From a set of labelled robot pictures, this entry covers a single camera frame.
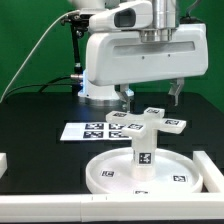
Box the white left fence block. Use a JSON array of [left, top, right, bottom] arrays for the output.
[[0, 153, 7, 179]]

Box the white cross table base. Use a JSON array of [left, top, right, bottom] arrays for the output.
[[106, 107, 186, 138]]

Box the grey camera cable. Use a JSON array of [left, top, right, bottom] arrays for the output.
[[0, 10, 80, 104]]

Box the black base cable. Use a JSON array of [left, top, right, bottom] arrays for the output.
[[3, 75, 74, 98]]

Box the white right fence rail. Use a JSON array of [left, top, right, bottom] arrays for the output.
[[193, 151, 224, 193]]

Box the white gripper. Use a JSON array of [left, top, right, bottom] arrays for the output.
[[86, 24, 208, 112]]

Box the white round table top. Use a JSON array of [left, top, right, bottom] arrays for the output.
[[86, 147, 203, 194]]

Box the white marker sheet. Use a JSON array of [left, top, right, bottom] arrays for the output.
[[60, 122, 130, 141]]

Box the black camera on stand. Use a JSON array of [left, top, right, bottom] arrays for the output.
[[61, 8, 104, 23]]

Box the white front fence rail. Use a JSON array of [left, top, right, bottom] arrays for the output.
[[0, 193, 224, 223]]

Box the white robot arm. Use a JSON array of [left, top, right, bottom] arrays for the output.
[[68, 0, 208, 106]]

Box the black camera stand pole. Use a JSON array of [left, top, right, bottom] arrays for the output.
[[70, 24, 84, 94]]

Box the white fence rail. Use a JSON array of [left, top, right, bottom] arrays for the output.
[[0, 193, 224, 223], [193, 151, 224, 193]]

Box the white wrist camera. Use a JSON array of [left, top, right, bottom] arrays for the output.
[[89, 0, 153, 32]]

